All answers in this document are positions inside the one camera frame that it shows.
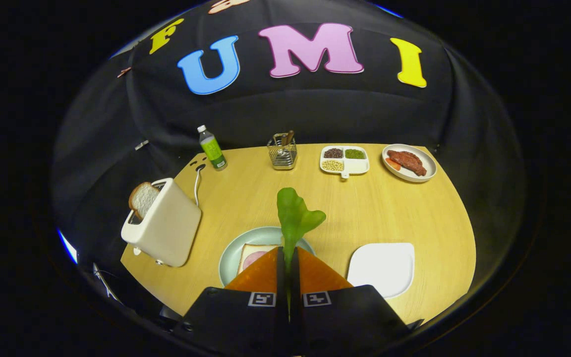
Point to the orange carrot slice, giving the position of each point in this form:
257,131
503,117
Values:
392,163

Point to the dark brown beans pile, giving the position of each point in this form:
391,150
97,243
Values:
333,153

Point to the white toaster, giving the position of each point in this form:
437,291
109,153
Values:
171,228

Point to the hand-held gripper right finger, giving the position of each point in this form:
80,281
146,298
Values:
295,277

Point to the black backdrop cloth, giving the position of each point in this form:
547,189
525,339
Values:
265,114

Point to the red meat slice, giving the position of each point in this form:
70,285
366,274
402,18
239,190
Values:
407,160

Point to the toasted bread slice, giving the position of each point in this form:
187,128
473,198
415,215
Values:
142,198

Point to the white divided dish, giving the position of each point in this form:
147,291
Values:
357,166

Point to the small white clip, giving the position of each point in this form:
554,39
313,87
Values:
142,145

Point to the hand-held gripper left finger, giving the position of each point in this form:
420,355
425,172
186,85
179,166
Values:
281,277

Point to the pale green round plate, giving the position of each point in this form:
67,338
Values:
231,258

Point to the green lettuce leaf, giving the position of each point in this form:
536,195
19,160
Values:
293,218

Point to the pink clip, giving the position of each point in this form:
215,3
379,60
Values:
124,72

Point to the white round plate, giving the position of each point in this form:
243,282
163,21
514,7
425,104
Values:
425,158

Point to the white leaf-shaped plate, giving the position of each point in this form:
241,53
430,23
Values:
382,270

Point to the green beans pile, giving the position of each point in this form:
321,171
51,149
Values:
355,153

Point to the pink ham slice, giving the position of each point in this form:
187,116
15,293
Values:
253,259

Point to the green label plastic bottle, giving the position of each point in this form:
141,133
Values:
212,148

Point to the white bread slice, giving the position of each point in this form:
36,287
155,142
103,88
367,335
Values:
259,247

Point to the pale yellow beans pile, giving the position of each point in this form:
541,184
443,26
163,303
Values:
332,165

